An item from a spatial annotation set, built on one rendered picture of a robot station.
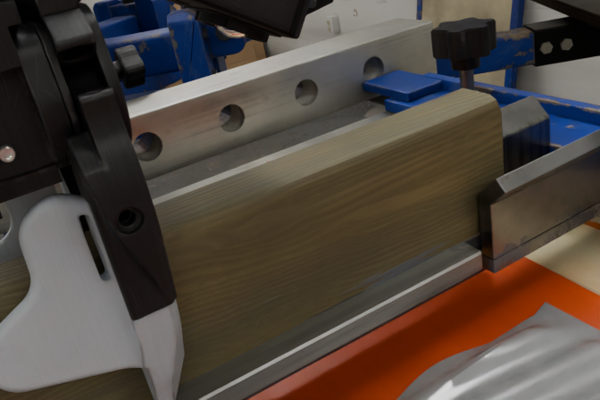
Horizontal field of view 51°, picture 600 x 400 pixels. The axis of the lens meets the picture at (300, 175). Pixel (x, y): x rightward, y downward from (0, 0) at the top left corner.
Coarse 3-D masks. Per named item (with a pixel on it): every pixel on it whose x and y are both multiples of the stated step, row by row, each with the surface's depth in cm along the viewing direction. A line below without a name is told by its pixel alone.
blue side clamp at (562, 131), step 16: (448, 80) 49; (432, 96) 49; (496, 96) 45; (512, 96) 44; (544, 96) 42; (560, 112) 40; (576, 112) 39; (592, 112) 38; (560, 128) 39; (576, 128) 38; (592, 128) 38; (560, 144) 37
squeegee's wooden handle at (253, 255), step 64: (384, 128) 27; (448, 128) 28; (192, 192) 25; (256, 192) 24; (320, 192) 25; (384, 192) 27; (448, 192) 29; (192, 256) 23; (256, 256) 24; (320, 256) 26; (384, 256) 28; (0, 320) 20; (192, 320) 24; (256, 320) 25; (64, 384) 22; (128, 384) 23
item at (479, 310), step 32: (480, 288) 33; (512, 288) 32; (544, 288) 32; (576, 288) 32; (416, 320) 32; (448, 320) 31; (480, 320) 31; (512, 320) 30; (352, 352) 30; (384, 352) 30; (416, 352) 29; (448, 352) 29; (288, 384) 29; (320, 384) 29; (352, 384) 28; (384, 384) 28
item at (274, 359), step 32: (448, 256) 29; (480, 256) 29; (384, 288) 28; (416, 288) 27; (320, 320) 26; (352, 320) 26; (384, 320) 27; (256, 352) 25; (288, 352) 25; (320, 352) 26; (192, 384) 24; (224, 384) 24; (256, 384) 24
